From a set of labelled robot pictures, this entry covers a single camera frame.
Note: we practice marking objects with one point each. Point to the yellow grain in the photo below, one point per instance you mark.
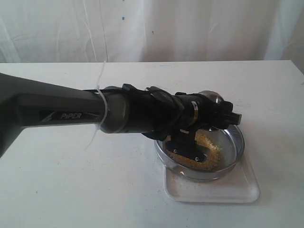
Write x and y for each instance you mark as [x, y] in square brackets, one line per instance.
[212, 160]

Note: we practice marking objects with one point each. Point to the stainless steel cup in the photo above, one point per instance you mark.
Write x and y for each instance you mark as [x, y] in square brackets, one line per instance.
[213, 96]

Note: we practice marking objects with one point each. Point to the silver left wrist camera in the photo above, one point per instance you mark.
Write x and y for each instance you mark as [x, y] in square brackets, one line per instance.
[185, 148]

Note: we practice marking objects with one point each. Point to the white zip tie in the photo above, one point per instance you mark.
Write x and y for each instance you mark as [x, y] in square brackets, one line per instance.
[102, 98]

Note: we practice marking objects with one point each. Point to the white backdrop curtain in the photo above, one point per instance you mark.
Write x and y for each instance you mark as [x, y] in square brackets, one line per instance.
[150, 30]

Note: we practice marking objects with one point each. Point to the round steel sieve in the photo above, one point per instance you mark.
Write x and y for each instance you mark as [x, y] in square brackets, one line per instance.
[232, 144]

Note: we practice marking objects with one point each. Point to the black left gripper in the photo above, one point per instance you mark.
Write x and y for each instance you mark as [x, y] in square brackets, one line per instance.
[198, 112]

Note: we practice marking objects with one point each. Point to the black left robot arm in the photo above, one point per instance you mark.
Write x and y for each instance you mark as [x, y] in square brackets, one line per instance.
[152, 112]

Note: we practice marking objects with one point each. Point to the white plastic tray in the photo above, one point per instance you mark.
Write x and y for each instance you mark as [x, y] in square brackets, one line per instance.
[239, 186]

